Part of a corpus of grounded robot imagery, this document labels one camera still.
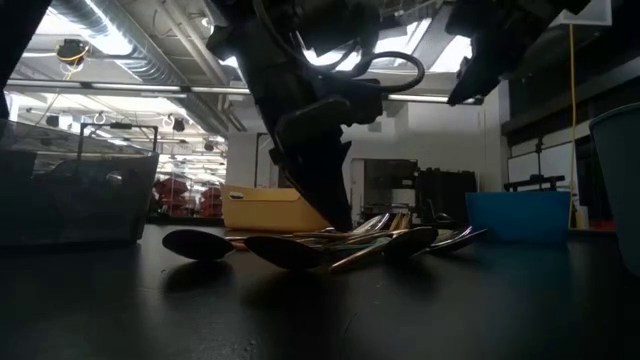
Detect dark shelving unit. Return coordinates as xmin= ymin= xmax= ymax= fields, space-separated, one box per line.
xmin=363 ymin=158 xmax=419 ymax=224

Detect black cabinet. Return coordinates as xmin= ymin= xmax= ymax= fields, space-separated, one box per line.
xmin=417 ymin=168 xmax=478 ymax=224

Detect dark blue plastic bin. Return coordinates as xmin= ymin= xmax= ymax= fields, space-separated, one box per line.
xmin=465 ymin=191 xmax=572 ymax=245

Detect yellow ceiling cable reel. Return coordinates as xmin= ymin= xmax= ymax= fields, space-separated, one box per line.
xmin=54 ymin=38 xmax=91 ymax=69

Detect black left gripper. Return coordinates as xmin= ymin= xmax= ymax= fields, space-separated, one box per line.
xmin=207 ymin=0 xmax=384 ymax=232

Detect yellow plastic bin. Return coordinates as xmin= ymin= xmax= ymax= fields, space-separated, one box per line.
xmin=219 ymin=183 xmax=331 ymax=234

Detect red storage racks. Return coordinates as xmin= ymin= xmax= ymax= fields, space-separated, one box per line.
xmin=158 ymin=175 xmax=222 ymax=219

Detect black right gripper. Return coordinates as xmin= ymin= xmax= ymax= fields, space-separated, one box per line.
xmin=444 ymin=0 xmax=591 ymax=106

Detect long ceiling light bar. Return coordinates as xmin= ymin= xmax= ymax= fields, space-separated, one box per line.
xmin=4 ymin=78 xmax=485 ymax=105

